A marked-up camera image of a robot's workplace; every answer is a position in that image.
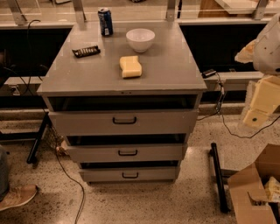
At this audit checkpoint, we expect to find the dark snack bar packet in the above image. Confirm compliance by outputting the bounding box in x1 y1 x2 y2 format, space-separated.
72 45 101 58

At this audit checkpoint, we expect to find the black cable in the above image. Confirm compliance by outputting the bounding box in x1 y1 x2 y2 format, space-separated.
197 73 280 140
0 18 87 224

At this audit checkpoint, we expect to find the yellow sponge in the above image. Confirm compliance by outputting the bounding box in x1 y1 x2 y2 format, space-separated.
119 56 142 78

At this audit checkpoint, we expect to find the blue soda can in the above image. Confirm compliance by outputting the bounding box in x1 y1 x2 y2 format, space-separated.
98 8 114 37

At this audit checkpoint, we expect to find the white bowl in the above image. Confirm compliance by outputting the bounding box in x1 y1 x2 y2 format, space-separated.
126 29 155 53

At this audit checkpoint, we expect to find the black cable left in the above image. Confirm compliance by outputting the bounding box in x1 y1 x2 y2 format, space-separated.
0 18 87 224

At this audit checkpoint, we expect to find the grey drawer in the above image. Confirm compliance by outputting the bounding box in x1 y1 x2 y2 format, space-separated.
80 166 179 183
49 109 198 136
66 143 186 163

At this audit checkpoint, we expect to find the black cable right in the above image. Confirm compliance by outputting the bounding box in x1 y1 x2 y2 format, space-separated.
197 73 280 140

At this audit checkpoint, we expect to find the grey bottom drawer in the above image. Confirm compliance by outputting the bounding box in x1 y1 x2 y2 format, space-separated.
80 166 179 183

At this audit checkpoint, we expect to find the black table leg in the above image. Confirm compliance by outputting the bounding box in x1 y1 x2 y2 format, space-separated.
0 113 50 164
210 143 230 214

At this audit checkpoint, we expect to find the grey drawer cabinet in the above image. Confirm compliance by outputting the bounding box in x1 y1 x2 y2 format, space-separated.
38 22 206 170

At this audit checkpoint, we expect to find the grey middle drawer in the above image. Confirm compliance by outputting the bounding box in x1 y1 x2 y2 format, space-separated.
66 143 186 163

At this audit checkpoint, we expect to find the black table leg left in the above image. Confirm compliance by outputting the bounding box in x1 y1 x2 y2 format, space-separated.
0 113 50 164

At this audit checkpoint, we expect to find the black table leg right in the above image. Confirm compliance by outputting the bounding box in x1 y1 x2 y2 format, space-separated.
210 143 230 214

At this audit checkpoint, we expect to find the cardboard box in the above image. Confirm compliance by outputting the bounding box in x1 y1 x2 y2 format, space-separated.
227 144 280 224

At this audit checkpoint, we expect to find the grey top drawer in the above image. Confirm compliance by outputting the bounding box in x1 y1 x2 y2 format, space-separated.
49 109 198 136

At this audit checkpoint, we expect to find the black power adapter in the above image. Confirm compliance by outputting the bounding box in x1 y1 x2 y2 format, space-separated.
202 69 216 79

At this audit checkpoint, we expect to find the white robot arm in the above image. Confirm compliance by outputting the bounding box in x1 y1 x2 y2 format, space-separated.
234 13 280 128

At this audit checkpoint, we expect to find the tan shoe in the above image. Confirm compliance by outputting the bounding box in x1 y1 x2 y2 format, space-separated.
0 185 38 211

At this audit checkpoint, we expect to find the yellow packet in box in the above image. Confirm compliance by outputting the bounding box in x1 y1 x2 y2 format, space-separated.
264 177 280 203

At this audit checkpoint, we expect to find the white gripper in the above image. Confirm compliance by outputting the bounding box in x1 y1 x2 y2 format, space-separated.
243 75 280 128

